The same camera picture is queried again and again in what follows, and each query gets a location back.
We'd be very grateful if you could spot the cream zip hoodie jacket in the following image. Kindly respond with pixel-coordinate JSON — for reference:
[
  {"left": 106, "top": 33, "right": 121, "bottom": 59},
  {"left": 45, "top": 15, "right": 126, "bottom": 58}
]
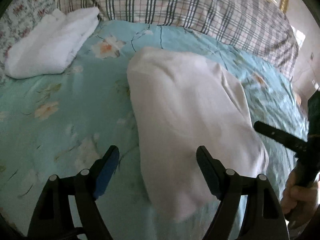
[{"left": 127, "top": 47, "right": 268, "bottom": 222}]

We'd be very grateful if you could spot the person's right hand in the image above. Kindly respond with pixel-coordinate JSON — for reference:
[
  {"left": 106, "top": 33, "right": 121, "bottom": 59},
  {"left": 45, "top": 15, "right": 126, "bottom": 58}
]
[{"left": 280, "top": 170, "right": 319, "bottom": 219}]

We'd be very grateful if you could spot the teal floral bed sheet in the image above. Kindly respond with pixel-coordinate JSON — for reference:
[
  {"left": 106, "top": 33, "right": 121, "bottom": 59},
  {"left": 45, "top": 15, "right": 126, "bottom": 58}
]
[{"left": 1, "top": 21, "right": 309, "bottom": 239}]

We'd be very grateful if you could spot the folded white garment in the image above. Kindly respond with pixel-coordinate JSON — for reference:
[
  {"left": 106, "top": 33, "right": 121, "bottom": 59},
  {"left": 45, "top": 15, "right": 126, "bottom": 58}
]
[{"left": 4, "top": 7, "right": 100, "bottom": 79}]

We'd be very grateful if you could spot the plaid folded quilt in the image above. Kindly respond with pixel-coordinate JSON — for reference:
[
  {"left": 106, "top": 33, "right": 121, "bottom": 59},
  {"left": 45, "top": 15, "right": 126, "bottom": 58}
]
[{"left": 55, "top": 0, "right": 299, "bottom": 79}]

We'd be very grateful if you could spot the floral patterned pillow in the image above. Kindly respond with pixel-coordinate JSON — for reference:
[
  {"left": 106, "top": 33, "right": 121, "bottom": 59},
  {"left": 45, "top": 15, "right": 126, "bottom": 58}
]
[{"left": 1, "top": 0, "right": 55, "bottom": 86}]

